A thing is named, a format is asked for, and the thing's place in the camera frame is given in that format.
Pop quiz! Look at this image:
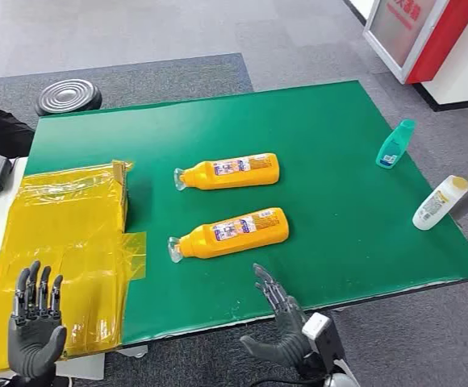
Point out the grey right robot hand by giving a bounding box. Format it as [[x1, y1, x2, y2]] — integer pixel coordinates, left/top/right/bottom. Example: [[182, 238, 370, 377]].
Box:
[[240, 264, 314, 371]]

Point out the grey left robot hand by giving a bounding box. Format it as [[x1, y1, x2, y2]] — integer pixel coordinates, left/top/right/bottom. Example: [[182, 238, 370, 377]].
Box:
[[8, 260, 67, 379]]

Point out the orange bottle with clear cap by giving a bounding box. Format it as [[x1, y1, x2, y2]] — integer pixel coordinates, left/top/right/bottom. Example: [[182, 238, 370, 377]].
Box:
[[173, 152, 280, 192], [168, 207, 290, 264]]

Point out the white bottle with yellow cap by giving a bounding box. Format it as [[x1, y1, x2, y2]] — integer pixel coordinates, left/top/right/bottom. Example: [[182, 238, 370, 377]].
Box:
[[412, 175, 468, 231]]

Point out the teal plastic bottle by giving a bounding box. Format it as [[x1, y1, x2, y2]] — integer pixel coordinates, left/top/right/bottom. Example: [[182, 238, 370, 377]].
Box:
[[375, 119, 416, 170]]

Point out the white table foot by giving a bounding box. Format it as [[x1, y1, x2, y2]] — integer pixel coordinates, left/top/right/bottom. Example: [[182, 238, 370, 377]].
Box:
[[117, 344, 149, 360]]

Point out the yellow taped cardboard box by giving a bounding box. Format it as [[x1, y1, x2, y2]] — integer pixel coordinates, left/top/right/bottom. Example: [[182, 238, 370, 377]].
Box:
[[0, 159, 147, 375]]

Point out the green table mat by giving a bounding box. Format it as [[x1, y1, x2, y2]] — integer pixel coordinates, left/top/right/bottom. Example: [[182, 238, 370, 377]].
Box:
[[24, 80, 468, 347]]

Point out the person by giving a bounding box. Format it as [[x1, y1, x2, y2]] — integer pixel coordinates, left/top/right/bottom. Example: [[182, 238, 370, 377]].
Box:
[[0, 91, 36, 160]]

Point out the black round ribbed stool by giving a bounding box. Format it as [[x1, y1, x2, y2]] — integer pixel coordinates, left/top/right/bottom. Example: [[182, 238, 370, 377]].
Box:
[[35, 78, 103, 118]]

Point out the red and white display cabinet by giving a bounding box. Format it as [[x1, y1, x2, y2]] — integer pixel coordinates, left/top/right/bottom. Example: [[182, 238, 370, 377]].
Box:
[[363, 0, 468, 112]]

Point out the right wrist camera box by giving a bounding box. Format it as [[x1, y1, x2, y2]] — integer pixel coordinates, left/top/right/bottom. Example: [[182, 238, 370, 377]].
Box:
[[302, 312, 347, 375]]

